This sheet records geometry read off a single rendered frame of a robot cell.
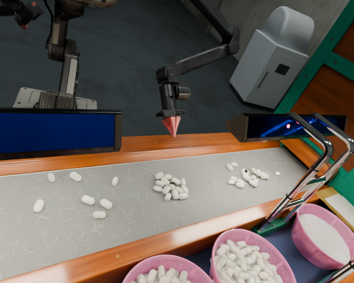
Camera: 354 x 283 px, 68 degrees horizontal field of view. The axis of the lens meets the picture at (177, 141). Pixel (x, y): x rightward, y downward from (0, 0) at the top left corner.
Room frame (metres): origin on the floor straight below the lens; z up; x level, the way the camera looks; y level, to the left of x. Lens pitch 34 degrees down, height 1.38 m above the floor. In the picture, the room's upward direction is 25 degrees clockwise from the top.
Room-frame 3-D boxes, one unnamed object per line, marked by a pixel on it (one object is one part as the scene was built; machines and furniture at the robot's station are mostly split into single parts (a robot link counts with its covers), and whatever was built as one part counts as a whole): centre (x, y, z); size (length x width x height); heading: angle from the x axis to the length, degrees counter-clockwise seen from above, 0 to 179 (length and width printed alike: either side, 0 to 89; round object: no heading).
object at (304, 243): (0.80, -0.67, 0.72); 0.27 x 0.27 x 0.10
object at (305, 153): (1.23, -0.63, 0.83); 0.30 x 0.06 x 0.07; 44
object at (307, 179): (0.82, -0.41, 0.90); 0.20 x 0.19 x 0.45; 134
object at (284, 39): (4.07, -0.75, 0.66); 0.67 x 0.60 x 1.31; 29
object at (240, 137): (0.88, -0.35, 1.08); 0.62 x 0.08 x 0.07; 134
